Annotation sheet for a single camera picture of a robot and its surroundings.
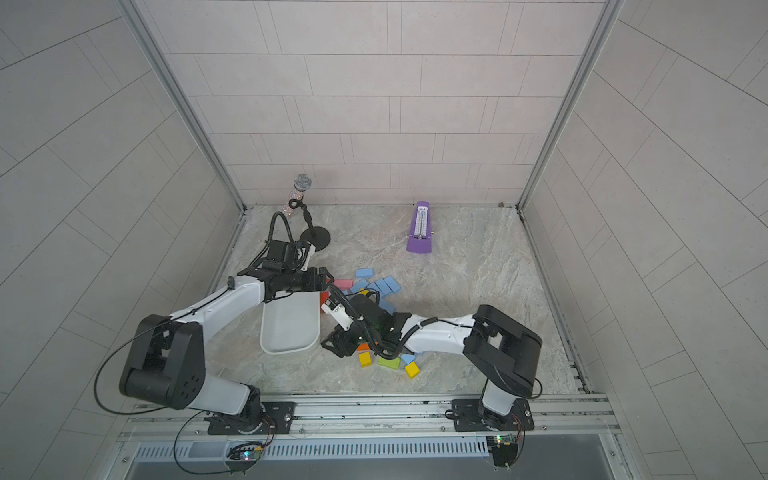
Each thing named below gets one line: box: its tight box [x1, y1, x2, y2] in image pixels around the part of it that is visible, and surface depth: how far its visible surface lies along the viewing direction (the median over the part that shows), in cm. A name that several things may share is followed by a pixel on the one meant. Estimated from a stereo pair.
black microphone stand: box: [288, 196, 331, 252], surface depth 107 cm
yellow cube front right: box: [405, 361, 420, 379], surface depth 79 cm
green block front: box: [378, 357, 401, 370], surface depth 80 cm
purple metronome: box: [406, 201, 432, 254], surface depth 101 cm
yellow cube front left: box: [359, 352, 372, 368], surface depth 80 cm
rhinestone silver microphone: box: [282, 173, 312, 213], surface depth 88 cm
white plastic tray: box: [260, 291, 321, 355], surface depth 83 cm
